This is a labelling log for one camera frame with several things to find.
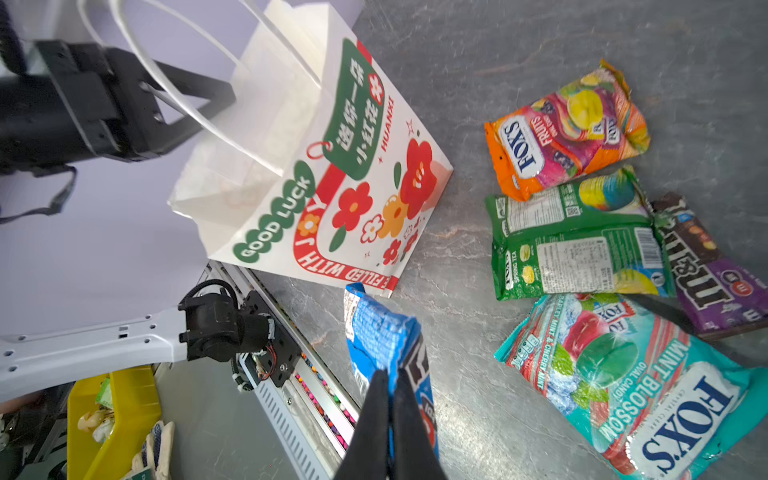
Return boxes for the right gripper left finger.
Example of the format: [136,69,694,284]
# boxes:
[334,370,389,480]

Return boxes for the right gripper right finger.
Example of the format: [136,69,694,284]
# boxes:
[390,374,446,480]

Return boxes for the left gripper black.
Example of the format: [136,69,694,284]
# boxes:
[1,40,236,175]

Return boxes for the blue snack bar packet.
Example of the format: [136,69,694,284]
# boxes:
[343,283,439,453]

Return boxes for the white floral paper bag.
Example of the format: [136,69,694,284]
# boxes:
[77,0,455,299]

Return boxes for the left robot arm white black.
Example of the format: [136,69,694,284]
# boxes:
[1,40,276,401]

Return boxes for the teal Fox's mint bag right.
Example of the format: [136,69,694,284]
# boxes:
[495,293,767,479]

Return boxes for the green candy bag back side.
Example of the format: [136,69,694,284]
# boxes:
[485,167,675,301]

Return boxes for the orange Fox's fruits candy bag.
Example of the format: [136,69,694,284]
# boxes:
[484,61,651,202]

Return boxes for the yellow plastic bin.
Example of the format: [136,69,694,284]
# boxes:
[67,366,162,479]

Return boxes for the purple M&M's packet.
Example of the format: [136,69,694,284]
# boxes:
[651,192,767,340]

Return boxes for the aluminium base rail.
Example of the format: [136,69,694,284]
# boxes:
[201,261,360,479]

